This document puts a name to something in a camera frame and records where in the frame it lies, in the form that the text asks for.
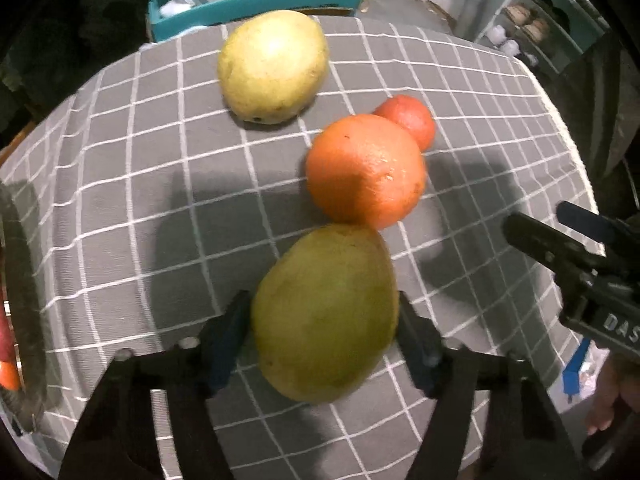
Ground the grey checkered tablecloth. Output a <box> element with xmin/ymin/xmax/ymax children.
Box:
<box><xmin>1</xmin><ymin>18</ymin><xmax>594</xmax><ymax>474</ymax></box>

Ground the green-yellow mango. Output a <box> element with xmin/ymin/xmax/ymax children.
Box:
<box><xmin>250</xmin><ymin>223</ymin><xmax>399</xmax><ymax>404</ymax></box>

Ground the small tangerine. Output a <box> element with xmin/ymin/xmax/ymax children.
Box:
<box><xmin>0</xmin><ymin>361</ymin><xmax>22</xmax><ymax>391</ymax></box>

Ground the teal plastic crate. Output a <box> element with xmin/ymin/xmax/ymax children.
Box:
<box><xmin>148</xmin><ymin>0</ymin><xmax>363</xmax><ymax>42</ymax></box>

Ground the shoe rack with shoes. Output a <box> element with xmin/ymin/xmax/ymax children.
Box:
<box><xmin>477</xmin><ymin>0</ymin><xmax>610</xmax><ymax>78</ymax></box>

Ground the dark glass fruit plate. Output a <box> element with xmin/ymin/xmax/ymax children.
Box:
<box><xmin>1</xmin><ymin>185</ymin><xmax>47</xmax><ymax>436</ymax></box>

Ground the small red apple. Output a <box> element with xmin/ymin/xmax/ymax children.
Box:
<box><xmin>0</xmin><ymin>300</ymin><xmax>15</xmax><ymax>363</ymax></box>

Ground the large orange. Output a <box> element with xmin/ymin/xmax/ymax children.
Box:
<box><xmin>305</xmin><ymin>114</ymin><xmax>426</xmax><ymax>230</ymax></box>

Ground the reddish-orange tangerine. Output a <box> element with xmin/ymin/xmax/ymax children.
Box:
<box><xmin>373</xmin><ymin>94</ymin><xmax>436</xmax><ymax>152</ymax></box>

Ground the large yellow-green pear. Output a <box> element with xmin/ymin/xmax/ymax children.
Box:
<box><xmin>217</xmin><ymin>10</ymin><xmax>330</xmax><ymax>126</ymax></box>

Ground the person's right hand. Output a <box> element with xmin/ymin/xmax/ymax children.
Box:
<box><xmin>586</xmin><ymin>353</ymin><xmax>640</xmax><ymax>436</ymax></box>

